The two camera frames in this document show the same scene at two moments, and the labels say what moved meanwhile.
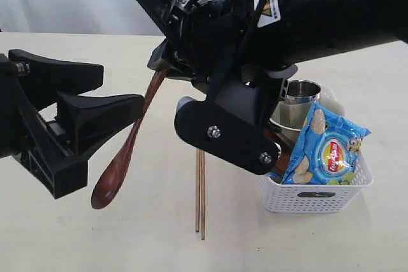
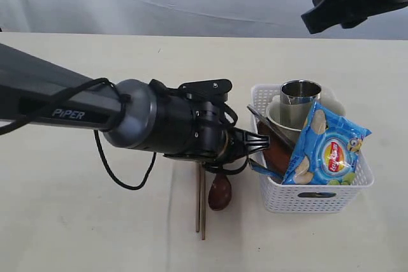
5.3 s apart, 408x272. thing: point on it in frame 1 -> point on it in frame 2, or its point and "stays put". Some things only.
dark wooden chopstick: (203, 192) stays put
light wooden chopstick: (197, 187) stays put
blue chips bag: (326, 149) stays put
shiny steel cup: (294, 110) stays put
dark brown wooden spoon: (107, 181) -> (220, 192)
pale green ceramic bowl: (289, 118) -> (273, 111)
